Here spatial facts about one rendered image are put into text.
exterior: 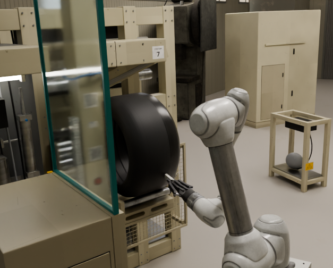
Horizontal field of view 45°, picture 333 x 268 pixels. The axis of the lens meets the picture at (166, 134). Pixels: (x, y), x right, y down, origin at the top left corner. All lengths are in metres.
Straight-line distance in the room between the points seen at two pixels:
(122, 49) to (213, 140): 1.11
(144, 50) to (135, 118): 0.59
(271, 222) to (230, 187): 0.30
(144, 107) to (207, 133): 0.73
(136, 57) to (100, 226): 1.42
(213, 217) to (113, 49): 1.16
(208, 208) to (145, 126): 0.54
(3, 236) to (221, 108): 0.89
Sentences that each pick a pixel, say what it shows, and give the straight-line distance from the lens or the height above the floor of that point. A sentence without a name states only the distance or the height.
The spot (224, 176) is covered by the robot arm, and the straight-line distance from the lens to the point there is 1.63.
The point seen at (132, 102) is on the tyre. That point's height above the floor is 1.47.
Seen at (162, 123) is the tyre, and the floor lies 1.36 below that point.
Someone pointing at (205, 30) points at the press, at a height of 1.71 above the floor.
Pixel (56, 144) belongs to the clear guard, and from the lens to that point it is 1.77.
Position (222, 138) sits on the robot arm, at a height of 1.44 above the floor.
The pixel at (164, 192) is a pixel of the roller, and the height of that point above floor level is 0.90.
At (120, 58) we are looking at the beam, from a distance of 2.51.
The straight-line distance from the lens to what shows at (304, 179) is 4.75.
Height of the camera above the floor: 1.88
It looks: 15 degrees down
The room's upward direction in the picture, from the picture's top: 2 degrees counter-clockwise
